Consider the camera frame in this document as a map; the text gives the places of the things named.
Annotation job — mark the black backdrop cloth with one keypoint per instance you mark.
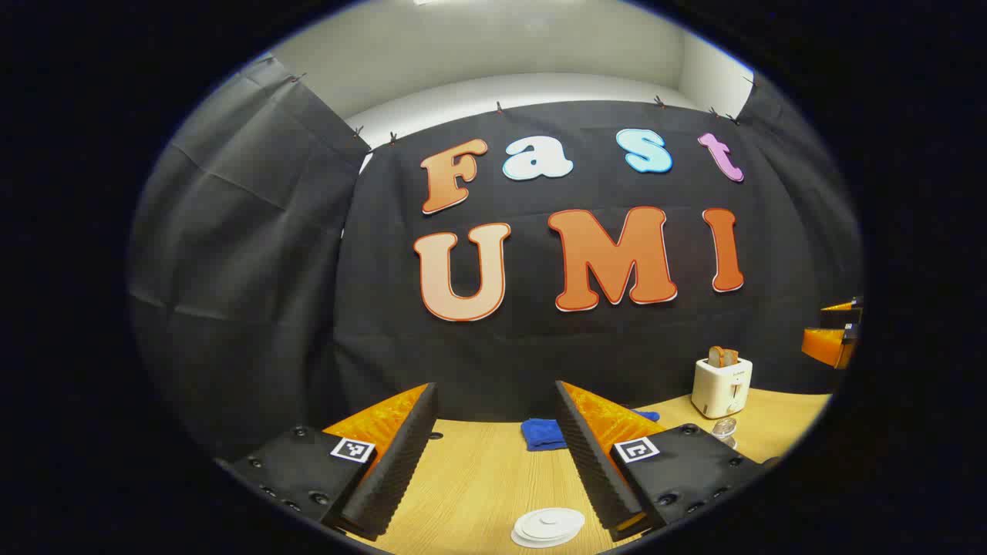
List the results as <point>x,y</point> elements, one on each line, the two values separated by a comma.
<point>540,347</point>

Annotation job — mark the brown bread slice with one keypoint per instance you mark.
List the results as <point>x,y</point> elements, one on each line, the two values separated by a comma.
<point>715,357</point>
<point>731,358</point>

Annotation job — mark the clear water bottle white label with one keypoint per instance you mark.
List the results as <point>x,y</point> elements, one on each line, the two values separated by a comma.
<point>725,426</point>

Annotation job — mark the blue towel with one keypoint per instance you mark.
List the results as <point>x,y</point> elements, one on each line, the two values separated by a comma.
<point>544,434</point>

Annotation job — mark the white teacup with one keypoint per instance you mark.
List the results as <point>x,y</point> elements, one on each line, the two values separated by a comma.
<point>528,533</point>

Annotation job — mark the white toaster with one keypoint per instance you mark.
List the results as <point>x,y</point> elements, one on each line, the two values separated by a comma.
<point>721,389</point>

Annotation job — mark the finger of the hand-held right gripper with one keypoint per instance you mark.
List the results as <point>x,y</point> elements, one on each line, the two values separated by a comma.
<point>826,347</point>
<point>840,306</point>

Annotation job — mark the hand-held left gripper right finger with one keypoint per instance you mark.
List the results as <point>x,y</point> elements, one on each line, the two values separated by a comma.
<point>594,470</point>

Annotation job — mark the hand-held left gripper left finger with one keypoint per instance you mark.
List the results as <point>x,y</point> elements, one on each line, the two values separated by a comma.
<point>393,478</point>

